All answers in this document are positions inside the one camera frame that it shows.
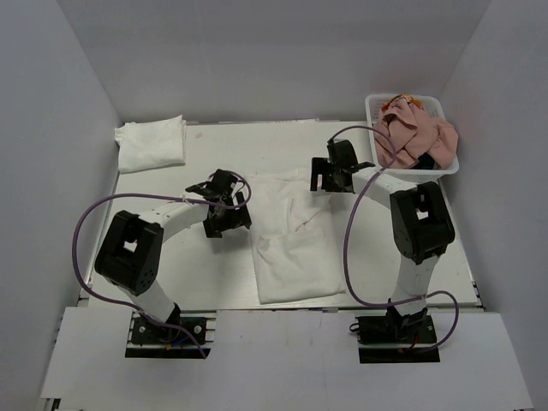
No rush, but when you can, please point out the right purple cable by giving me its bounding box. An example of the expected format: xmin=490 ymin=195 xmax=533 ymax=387
xmin=328 ymin=126 xmax=462 ymax=354

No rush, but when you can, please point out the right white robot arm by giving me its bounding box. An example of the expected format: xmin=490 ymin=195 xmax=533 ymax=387
xmin=310 ymin=139 xmax=456 ymax=343

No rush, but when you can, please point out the blue t-shirt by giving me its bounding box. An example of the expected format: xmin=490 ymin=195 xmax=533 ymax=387
xmin=414 ymin=153 xmax=438 ymax=170

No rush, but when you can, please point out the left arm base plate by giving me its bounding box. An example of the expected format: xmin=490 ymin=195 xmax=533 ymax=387
xmin=125 ymin=313 xmax=217 ymax=360

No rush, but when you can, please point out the pink t-shirt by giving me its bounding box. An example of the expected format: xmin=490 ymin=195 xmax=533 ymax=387
xmin=373 ymin=94 xmax=459 ymax=170

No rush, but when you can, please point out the white plastic basket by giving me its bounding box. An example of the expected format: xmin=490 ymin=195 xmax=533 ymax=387
xmin=365 ymin=93 xmax=459 ymax=183

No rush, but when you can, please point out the white red-print t-shirt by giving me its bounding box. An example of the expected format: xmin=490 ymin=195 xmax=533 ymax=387
xmin=247 ymin=168 xmax=346 ymax=304

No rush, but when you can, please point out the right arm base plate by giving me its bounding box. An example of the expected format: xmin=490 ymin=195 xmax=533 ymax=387
xmin=348 ymin=315 xmax=440 ymax=365

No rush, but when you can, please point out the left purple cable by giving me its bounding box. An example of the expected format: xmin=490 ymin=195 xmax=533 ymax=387
xmin=70 ymin=170 xmax=253 ymax=357

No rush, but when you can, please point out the folded white t-shirt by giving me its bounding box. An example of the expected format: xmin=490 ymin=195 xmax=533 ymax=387
xmin=114 ymin=116 xmax=187 ymax=174

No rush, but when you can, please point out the purple cable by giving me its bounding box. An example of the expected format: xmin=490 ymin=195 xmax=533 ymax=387
xmin=328 ymin=126 xmax=462 ymax=354
xmin=70 ymin=170 xmax=253 ymax=357

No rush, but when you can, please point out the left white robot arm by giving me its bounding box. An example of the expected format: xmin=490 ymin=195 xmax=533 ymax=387
xmin=94 ymin=170 xmax=252 ymax=342

